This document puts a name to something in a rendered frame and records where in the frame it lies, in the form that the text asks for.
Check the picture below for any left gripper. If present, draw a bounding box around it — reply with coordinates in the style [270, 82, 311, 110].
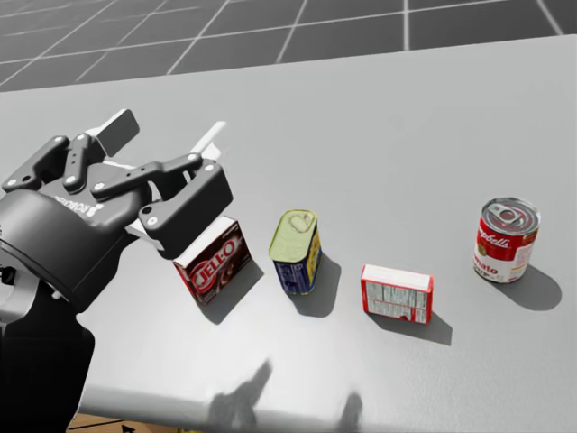
[0, 108, 234, 313]

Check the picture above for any green and blue rectangular can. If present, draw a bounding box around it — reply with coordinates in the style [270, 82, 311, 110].
[269, 207, 324, 297]

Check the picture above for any red and white can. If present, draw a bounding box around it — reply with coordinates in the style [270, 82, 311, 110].
[472, 196, 542, 285]

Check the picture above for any red and white carton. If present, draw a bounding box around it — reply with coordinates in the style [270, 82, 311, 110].
[360, 263, 435, 327]

